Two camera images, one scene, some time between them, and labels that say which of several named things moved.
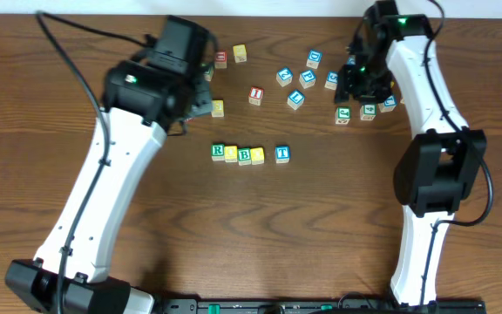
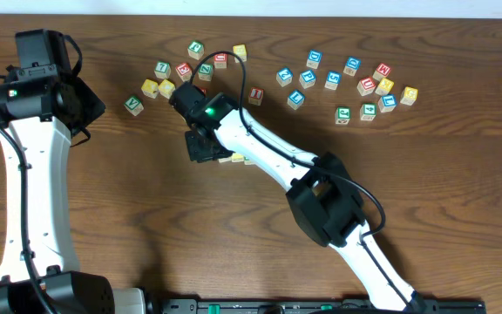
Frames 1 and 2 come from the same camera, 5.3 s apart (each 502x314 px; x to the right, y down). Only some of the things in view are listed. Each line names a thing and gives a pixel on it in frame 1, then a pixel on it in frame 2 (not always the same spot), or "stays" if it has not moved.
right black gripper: x=346 y=85 -> x=195 y=153
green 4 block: x=368 y=112 stays
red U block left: x=220 y=59 stays
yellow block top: x=240 y=53 stays
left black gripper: x=203 y=101 -> x=87 y=103
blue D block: x=314 y=58 stays
